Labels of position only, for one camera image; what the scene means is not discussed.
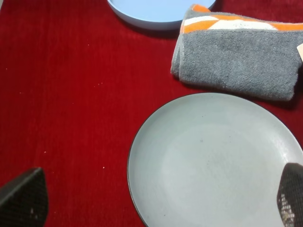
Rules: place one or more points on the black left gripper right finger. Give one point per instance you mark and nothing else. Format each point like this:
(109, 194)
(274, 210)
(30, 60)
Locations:
(290, 195)

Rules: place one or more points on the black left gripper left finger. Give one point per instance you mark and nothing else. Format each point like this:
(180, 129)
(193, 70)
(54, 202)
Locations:
(24, 200)

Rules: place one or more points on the grey green plate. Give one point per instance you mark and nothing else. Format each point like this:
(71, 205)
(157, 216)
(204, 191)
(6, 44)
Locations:
(210, 160)

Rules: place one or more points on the red velvet tablecloth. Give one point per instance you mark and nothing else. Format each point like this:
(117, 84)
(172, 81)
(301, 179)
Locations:
(76, 82)

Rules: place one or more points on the grey orange folded towel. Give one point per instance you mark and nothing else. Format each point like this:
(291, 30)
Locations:
(238, 54)

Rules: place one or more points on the beige paper towel tag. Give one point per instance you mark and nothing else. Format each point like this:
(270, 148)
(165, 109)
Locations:
(300, 51)

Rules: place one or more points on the deep light blue plate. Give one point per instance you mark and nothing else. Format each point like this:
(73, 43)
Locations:
(159, 15)

